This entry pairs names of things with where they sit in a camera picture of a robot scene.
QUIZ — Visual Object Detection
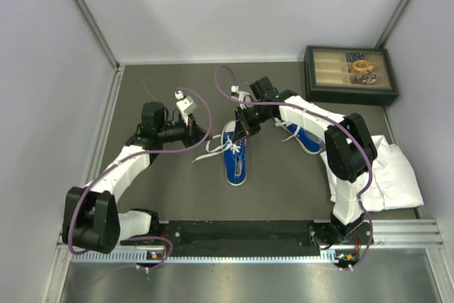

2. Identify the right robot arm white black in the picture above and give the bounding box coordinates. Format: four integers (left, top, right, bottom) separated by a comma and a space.
230, 77, 377, 243

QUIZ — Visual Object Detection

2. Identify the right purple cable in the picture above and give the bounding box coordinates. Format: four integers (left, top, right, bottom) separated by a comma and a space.
214, 65, 375, 270

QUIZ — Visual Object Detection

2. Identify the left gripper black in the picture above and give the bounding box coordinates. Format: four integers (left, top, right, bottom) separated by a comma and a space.
157, 112, 212, 150

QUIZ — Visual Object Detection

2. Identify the white folded shirt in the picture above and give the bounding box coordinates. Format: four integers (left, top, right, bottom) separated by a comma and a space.
320, 135, 425, 214

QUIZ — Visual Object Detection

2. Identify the grey slotted cable duct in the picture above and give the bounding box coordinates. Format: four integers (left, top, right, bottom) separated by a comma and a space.
72, 249, 354, 264

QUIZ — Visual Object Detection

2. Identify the purple cable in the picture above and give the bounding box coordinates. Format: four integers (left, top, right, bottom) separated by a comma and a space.
214, 65, 375, 270
67, 86, 213, 275

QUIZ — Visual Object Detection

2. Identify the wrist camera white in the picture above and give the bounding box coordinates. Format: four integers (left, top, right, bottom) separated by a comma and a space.
174, 90, 197, 126
231, 85, 252, 109

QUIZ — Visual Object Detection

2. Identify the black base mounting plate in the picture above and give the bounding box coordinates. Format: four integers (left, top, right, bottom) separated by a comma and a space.
119, 220, 375, 257

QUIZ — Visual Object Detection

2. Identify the black compartment display box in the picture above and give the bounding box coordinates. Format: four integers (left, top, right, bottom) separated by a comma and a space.
303, 45, 399, 107

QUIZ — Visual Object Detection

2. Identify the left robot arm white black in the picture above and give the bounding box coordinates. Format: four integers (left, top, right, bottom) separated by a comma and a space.
62, 97, 209, 255

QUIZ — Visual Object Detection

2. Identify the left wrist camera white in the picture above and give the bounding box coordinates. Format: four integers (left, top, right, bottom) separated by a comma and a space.
174, 90, 197, 126

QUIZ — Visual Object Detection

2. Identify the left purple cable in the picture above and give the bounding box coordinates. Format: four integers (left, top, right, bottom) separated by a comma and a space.
67, 86, 213, 275

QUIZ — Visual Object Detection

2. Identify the yellow item in box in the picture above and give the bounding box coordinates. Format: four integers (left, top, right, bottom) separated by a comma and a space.
351, 60, 375, 72

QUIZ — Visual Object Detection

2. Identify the blue patterned item in box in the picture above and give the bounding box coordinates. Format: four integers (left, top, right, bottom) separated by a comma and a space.
345, 53, 365, 63

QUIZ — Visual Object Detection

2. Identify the blue sneaker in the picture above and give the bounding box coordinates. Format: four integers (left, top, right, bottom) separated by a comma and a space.
291, 127, 322, 155
221, 121, 246, 186

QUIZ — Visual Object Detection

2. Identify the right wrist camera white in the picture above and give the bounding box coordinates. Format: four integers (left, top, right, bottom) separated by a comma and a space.
231, 85, 252, 109

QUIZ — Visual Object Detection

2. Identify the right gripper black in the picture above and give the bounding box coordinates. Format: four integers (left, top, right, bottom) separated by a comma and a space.
233, 102, 270, 144

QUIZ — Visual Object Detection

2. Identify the floral item in box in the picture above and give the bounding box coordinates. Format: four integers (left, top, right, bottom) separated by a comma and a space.
352, 70, 378, 85

